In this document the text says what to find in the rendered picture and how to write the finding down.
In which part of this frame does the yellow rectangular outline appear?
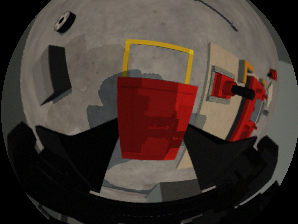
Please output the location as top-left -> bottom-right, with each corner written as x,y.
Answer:
122,39 -> 194,84

